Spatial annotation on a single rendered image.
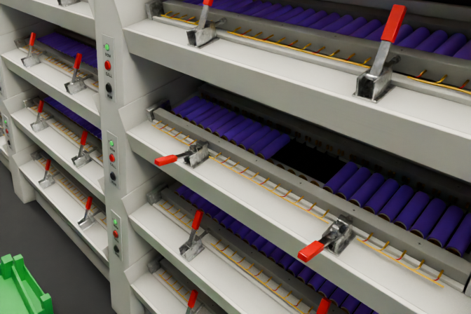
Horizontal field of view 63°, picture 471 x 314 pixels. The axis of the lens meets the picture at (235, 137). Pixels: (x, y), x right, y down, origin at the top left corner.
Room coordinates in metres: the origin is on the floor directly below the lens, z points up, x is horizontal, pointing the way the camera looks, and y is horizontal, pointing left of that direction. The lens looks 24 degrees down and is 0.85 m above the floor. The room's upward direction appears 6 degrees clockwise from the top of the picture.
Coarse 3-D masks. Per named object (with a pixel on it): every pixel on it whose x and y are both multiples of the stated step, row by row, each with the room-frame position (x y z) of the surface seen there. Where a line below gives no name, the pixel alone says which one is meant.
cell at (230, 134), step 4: (244, 120) 0.64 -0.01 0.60; (248, 120) 0.64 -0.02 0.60; (240, 124) 0.63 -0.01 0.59; (244, 124) 0.63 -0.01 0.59; (248, 124) 0.63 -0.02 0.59; (232, 128) 0.62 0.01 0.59; (236, 128) 0.62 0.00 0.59; (240, 128) 0.62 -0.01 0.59; (244, 128) 0.62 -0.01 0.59; (228, 132) 0.61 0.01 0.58; (232, 132) 0.61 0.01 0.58; (236, 132) 0.61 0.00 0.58; (224, 136) 0.60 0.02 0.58; (228, 136) 0.60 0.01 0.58; (232, 136) 0.60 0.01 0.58; (228, 140) 0.60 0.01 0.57
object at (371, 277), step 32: (160, 96) 0.73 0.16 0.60; (192, 96) 0.78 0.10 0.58; (128, 128) 0.67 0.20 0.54; (224, 192) 0.49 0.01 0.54; (256, 192) 0.48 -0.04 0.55; (256, 224) 0.45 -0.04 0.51; (288, 224) 0.42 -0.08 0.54; (320, 224) 0.42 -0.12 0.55; (320, 256) 0.38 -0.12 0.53; (352, 256) 0.37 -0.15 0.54; (384, 256) 0.37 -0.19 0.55; (352, 288) 0.35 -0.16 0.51; (384, 288) 0.33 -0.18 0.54; (416, 288) 0.32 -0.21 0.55; (448, 288) 0.32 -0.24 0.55
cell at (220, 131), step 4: (236, 116) 0.65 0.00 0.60; (240, 116) 0.65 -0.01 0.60; (232, 120) 0.64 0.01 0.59; (236, 120) 0.64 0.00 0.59; (240, 120) 0.65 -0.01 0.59; (224, 124) 0.63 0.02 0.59; (228, 124) 0.63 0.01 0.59; (232, 124) 0.63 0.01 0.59; (236, 124) 0.64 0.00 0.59; (220, 128) 0.62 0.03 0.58; (224, 128) 0.62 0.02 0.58; (228, 128) 0.62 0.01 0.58; (220, 132) 0.61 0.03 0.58; (224, 132) 0.62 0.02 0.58; (220, 136) 0.61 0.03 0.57
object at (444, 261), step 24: (168, 120) 0.66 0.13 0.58; (216, 144) 0.57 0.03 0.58; (264, 168) 0.50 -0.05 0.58; (288, 192) 0.46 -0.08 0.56; (312, 192) 0.45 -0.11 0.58; (336, 216) 0.42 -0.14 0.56; (360, 216) 0.40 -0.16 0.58; (360, 240) 0.38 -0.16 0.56; (384, 240) 0.38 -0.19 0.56; (408, 240) 0.36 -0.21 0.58; (432, 264) 0.34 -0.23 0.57; (456, 264) 0.33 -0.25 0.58
